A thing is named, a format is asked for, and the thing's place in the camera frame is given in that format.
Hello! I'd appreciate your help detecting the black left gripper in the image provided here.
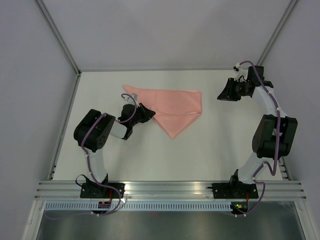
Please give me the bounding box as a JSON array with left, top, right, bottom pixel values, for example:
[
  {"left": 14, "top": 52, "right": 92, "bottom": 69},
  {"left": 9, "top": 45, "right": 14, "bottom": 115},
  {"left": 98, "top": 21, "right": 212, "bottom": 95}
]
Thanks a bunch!
[{"left": 130, "top": 102, "right": 156, "bottom": 127}]

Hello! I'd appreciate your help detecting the pink cloth napkin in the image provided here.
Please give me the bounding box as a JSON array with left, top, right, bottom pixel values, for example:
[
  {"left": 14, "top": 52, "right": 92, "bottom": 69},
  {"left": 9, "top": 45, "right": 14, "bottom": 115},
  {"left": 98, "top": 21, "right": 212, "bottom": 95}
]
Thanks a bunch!
[{"left": 123, "top": 85, "right": 202, "bottom": 140}]

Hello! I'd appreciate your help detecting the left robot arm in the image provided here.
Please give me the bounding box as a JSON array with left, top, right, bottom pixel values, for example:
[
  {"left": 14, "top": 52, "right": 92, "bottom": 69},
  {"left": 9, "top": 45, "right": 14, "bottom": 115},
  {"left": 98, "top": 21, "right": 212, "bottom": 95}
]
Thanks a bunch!
[{"left": 73, "top": 103, "right": 156, "bottom": 198}]

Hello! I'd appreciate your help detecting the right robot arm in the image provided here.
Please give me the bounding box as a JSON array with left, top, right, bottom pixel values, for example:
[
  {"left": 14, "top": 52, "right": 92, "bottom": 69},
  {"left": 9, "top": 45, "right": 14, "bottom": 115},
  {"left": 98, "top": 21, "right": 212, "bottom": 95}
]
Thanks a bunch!
[{"left": 217, "top": 63, "right": 298, "bottom": 198}]

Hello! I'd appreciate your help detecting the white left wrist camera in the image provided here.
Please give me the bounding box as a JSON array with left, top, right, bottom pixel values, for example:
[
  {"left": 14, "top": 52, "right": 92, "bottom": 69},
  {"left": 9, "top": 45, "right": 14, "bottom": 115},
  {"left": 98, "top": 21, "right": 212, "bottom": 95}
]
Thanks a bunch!
[{"left": 121, "top": 93, "right": 138, "bottom": 101}]

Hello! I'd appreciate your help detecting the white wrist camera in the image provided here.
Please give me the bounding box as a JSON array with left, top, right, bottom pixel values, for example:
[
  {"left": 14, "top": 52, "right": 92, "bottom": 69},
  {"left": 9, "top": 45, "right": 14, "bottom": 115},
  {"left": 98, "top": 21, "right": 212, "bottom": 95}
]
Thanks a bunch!
[
  {"left": 233, "top": 63, "right": 248, "bottom": 82},
  {"left": 121, "top": 93, "right": 138, "bottom": 101}
]

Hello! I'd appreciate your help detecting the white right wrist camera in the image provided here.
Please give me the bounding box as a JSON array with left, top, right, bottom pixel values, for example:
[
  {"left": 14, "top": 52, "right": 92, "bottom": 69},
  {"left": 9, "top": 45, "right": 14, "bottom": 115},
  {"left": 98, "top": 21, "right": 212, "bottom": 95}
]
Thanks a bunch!
[{"left": 233, "top": 63, "right": 248, "bottom": 82}]

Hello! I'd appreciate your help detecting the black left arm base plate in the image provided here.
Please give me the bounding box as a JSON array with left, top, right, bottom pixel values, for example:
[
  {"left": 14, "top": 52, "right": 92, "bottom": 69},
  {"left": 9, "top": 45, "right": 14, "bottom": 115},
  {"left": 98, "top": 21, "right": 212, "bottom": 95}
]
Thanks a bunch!
[{"left": 80, "top": 181, "right": 125, "bottom": 199}]

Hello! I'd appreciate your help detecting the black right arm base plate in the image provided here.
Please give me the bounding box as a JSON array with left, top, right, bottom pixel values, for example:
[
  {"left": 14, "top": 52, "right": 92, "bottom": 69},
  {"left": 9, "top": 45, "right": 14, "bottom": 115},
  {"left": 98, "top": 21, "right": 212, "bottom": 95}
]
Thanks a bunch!
[{"left": 208, "top": 182, "right": 259, "bottom": 200}]

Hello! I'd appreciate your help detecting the right aluminium frame post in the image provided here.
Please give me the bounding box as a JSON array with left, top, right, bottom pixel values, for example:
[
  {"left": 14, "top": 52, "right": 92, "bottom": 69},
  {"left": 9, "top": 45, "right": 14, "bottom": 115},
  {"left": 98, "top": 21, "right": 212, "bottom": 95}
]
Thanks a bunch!
[{"left": 255, "top": 0, "right": 300, "bottom": 66}]

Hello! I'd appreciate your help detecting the aluminium frame post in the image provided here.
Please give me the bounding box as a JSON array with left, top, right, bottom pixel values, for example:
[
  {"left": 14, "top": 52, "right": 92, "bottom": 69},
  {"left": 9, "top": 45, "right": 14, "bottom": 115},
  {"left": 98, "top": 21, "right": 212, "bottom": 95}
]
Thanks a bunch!
[
  {"left": 34, "top": 0, "right": 81, "bottom": 77},
  {"left": 255, "top": 0, "right": 300, "bottom": 66}
]

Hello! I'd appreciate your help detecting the left side aluminium rail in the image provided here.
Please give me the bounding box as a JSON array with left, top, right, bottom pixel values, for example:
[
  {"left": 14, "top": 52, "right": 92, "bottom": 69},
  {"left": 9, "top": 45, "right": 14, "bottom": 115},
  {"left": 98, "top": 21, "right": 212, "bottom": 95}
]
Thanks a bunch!
[{"left": 46, "top": 72, "right": 82, "bottom": 181}]

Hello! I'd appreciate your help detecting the aluminium front rail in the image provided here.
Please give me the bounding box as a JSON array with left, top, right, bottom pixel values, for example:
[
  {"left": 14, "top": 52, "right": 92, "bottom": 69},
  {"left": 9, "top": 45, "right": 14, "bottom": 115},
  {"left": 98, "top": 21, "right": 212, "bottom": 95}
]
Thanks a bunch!
[{"left": 34, "top": 180, "right": 307, "bottom": 202}]

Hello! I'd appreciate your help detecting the white slotted cable duct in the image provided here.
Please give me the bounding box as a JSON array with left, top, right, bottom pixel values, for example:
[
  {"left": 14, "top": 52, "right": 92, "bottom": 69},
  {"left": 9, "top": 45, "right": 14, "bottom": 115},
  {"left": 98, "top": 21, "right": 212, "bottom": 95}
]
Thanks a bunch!
[{"left": 45, "top": 201, "right": 232, "bottom": 212}]

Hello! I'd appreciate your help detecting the left aluminium frame post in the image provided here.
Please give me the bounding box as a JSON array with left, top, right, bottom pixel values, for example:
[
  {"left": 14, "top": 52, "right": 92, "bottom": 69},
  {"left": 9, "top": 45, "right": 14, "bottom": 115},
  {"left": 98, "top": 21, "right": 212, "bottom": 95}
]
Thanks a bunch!
[{"left": 34, "top": 0, "right": 81, "bottom": 77}]

